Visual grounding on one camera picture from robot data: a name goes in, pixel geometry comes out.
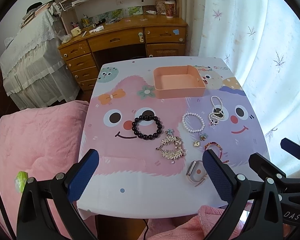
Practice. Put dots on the pink fluffy blanket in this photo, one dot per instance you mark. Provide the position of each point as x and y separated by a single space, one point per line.
45 141

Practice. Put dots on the round gold brooch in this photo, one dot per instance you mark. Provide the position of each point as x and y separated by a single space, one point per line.
196 144

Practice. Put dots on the red patterned paper cup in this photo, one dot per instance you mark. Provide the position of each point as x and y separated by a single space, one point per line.
169 7

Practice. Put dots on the green snack packet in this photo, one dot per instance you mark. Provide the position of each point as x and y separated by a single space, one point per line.
20 181

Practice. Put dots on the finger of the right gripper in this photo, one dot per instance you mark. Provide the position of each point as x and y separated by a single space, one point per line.
290 147
265 169

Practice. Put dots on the cartoon printed table mat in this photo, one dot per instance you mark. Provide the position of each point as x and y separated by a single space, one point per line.
151 149

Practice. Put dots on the wooden desk with drawers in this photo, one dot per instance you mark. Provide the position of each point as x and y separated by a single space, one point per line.
131 38

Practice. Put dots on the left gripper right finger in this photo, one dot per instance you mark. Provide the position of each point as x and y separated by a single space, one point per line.
234 189

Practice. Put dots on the white lace covered furniture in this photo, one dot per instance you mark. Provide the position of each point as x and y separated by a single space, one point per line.
33 71

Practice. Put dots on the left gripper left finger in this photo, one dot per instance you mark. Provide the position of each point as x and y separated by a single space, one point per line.
35 220

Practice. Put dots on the blue flower earring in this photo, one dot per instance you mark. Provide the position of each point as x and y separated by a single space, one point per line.
169 132
203 136

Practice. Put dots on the pink plastic tray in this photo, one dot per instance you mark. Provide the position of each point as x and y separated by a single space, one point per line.
178 82

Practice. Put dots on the gold rhinestone leaf jewelry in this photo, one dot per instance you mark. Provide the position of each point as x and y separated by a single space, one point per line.
171 148

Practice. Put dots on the yellow mug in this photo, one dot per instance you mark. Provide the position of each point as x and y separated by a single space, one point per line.
76 31

